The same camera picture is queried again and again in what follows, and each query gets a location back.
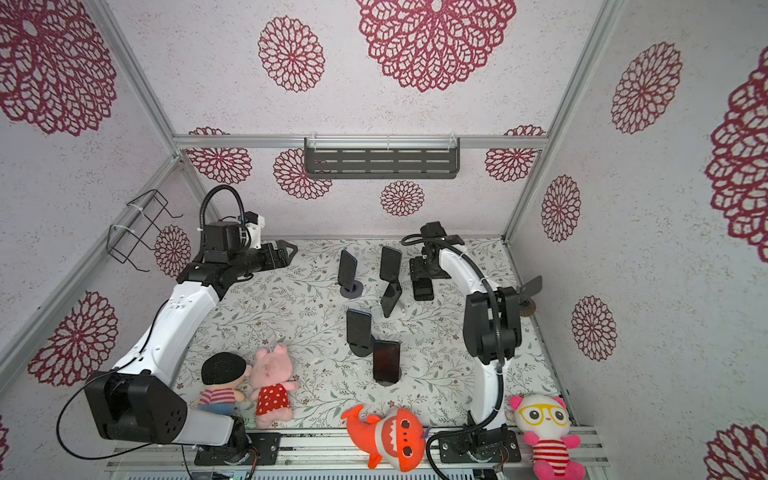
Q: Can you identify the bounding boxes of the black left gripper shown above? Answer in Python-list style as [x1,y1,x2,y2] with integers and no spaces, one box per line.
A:
[230,238,297,278]

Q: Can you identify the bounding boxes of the teal-edged black phone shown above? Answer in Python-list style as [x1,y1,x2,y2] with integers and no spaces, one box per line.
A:
[379,246,402,283]

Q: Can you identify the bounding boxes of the blue-edged black phone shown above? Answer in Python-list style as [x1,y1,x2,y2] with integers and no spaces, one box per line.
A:
[337,249,357,286]

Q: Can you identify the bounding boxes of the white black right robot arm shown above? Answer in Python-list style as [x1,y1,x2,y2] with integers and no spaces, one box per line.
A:
[400,222,522,431]

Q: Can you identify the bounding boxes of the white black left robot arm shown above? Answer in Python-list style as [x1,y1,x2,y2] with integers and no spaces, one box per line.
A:
[84,221,298,447]

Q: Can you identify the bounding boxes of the black folding phone stand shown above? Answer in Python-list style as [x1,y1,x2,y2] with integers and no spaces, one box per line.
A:
[380,281,402,318]

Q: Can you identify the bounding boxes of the grey round phone stand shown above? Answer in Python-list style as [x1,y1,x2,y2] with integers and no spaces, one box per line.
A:
[340,280,364,299]

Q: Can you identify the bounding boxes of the black phone reddish screen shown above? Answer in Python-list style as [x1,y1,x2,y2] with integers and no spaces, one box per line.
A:
[373,340,401,380]

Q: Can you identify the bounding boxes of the black slab phone stand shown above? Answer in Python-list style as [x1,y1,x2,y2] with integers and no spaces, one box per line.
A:
[349,335,375,358]

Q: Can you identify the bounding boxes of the pink pig plush toy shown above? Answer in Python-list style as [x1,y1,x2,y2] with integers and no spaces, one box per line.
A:
[249,344,299,429]

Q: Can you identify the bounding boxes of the black-haired boy plush doll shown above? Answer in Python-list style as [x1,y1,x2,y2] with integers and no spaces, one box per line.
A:
[197,352,251,416]

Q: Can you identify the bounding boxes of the red shark plush toy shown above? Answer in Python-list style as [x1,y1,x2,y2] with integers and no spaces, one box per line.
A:
[341,405,427,473]

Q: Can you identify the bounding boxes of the white pink glasses plush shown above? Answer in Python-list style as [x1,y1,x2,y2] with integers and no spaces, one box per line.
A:
[509,394,586,480]

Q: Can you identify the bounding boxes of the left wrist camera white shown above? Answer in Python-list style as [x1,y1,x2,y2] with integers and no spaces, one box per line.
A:
[244,211,266,249]

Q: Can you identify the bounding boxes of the left black corrugated cable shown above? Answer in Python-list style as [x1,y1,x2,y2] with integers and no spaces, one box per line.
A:
[198,184,248,229]

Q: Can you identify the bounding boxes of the black corrugated cable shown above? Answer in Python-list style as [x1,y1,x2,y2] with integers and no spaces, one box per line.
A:
[198,184,248,229]
[400,232,508,480]

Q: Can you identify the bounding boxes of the grey wall shelf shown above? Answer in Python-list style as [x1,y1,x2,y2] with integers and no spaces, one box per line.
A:
[303,137,461,180]

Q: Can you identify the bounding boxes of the black wire wall rack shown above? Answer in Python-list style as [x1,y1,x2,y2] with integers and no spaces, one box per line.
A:
[104,189,183,273]

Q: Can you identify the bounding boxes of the right black corrugated cable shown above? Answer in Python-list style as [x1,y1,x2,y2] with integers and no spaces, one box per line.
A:
[400,232,508,480]

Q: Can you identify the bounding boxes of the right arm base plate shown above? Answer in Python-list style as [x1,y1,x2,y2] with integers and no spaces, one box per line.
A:
[438,425,522,464]

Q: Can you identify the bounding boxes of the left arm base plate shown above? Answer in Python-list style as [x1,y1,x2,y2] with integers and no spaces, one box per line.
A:
[193,432,282,466]

